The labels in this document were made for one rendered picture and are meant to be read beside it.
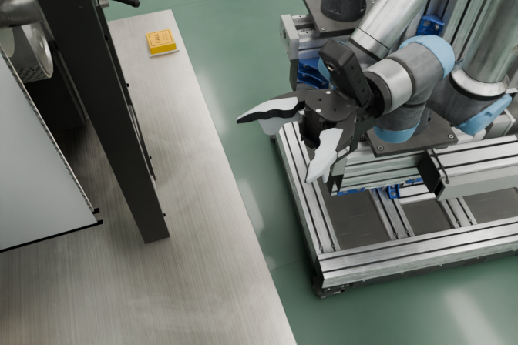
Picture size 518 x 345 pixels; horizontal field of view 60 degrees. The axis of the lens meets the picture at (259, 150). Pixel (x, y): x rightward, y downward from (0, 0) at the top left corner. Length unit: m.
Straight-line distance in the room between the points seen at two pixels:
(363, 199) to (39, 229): 1.21
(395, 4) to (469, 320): 1.37
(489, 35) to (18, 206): 0.90
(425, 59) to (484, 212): 1.25
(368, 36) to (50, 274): 0.72
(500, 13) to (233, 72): 1.82
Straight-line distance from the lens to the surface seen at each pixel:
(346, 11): 1.51
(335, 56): 0.58
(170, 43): 1.26
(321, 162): 0.56
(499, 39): 0.95
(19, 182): 0.84
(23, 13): 0.70
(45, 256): 0.96
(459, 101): 1.03
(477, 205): 1.93
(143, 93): 1.17
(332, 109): 0.62
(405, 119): 0.79
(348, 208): 1.76
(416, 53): 0.73
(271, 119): 0.65
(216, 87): 2.46
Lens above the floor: 1.69
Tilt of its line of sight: 52 degrees down
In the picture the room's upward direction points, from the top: straight up
